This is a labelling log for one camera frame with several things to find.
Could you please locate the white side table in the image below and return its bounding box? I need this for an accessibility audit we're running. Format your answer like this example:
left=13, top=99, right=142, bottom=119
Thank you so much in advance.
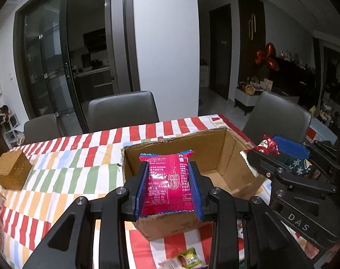
left=234, top=87, right=262, bottom=115

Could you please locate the grey chair left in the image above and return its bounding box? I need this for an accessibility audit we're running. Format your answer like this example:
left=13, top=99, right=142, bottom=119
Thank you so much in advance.
left=24, top=114, right=63, bottom=144

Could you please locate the brown cardboard box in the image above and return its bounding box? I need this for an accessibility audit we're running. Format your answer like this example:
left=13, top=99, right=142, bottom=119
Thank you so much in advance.
left=122, top=128, right=265, bottom=241

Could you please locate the red santa snack packet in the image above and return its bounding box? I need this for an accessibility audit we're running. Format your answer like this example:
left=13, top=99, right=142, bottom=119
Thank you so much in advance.
left=240, top=135, right=279, bottom=177

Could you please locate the woven wicker box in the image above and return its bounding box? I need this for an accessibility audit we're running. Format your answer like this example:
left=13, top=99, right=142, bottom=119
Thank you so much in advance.
left=0, top=150, right=32, bottom=191

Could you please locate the grey chair middle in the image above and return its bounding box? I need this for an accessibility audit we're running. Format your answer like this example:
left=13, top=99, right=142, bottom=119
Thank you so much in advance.
left=88, top=91, right=159, bottom=132

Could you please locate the grey chair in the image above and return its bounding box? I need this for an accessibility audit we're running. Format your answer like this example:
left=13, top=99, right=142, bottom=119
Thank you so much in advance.
left=24, top=114, right=63, bottom=144
left=242, top=91, right=312, bottom=144
left=88, top=91, right=159, bottom=132

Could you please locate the colourful checked tablecloth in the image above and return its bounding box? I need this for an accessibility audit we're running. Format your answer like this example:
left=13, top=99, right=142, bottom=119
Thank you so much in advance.
left=0, top=114, right=255, bottom=268

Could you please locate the green candy packet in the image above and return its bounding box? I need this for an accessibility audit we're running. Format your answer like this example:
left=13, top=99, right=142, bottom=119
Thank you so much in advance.
left=177, top=248, right=202, bottom=268

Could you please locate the dark green christmas bag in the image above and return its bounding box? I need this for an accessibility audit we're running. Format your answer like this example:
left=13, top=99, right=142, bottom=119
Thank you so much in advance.
left=277, top=152, right=316, bottom=178

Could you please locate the glass sliding door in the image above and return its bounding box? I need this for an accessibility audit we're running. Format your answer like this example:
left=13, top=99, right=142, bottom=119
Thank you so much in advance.
left=13, top=0, right=89, bottom=136

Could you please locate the red foil balloon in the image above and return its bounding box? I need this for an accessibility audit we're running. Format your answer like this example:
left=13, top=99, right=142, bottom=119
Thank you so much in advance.
left=255, top=43, right=279, bottom=71

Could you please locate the grey chair right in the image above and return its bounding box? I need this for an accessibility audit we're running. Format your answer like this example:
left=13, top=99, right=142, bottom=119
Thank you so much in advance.
left=242, top=91, right=312, bottom=144

